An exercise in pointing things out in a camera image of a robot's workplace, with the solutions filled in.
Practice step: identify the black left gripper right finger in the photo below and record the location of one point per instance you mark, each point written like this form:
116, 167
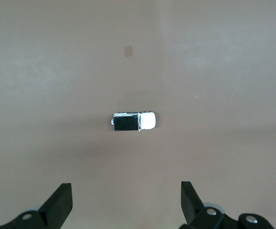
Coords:
192, 210

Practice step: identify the white jeep toy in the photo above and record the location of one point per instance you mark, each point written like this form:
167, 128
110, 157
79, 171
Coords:
147, 121

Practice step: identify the brown tape patch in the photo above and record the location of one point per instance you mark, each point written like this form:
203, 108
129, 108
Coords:
128, 51

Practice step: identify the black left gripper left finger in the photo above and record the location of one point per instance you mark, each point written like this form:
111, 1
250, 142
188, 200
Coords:
54, 210

